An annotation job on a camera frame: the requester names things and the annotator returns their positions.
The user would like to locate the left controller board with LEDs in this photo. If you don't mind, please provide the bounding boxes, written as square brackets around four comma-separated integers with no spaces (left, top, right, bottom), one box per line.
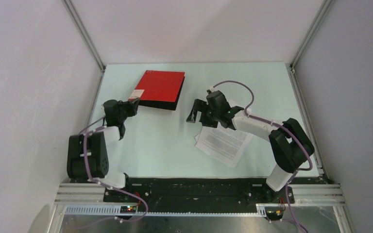
[119,205,137,215]

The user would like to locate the right aluminium frame post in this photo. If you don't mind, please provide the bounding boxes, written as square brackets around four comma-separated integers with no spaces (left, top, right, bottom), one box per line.
[289,0,335,73]

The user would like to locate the red and black folder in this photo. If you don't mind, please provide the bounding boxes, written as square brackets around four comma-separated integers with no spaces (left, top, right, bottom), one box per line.
[129,70,185,111]

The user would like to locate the right controller board with LEDs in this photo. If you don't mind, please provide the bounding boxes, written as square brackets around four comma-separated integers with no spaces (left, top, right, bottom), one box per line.
[265,210,284,222]

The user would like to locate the aluminium front rail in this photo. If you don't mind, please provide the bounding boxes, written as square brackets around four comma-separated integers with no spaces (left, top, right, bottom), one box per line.
[54,183,347,206]

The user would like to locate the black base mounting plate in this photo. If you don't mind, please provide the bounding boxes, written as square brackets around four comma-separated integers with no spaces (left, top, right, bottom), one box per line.
[103,177,295,214]

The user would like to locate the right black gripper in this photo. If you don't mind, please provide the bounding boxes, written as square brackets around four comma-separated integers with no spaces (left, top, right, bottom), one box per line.
[186,99,220,129]

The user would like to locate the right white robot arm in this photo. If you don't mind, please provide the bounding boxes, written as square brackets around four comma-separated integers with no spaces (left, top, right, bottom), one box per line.
[186,90,315,203]

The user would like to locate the printed white paper sheets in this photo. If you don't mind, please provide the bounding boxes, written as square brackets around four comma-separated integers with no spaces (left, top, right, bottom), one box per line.
[195,124,253,168]

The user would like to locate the aluminium frame post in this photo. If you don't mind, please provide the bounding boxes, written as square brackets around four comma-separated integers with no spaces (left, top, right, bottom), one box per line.
[289,0,335,73]
[62,0,106,73]

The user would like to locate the controller board with leds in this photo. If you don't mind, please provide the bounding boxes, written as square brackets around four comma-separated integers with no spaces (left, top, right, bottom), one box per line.
[265,210,284,222]
[119,205,137,215]

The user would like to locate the white slotted cable duct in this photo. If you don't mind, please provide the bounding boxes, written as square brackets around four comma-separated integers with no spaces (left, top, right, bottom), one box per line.
[65,205,268,217]

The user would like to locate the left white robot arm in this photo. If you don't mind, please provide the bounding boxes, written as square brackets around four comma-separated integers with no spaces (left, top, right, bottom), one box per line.
[67,97,140,202]

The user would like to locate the left aluminium frame post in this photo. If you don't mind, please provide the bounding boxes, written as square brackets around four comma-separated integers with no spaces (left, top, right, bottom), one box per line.
[62,0,106,73]

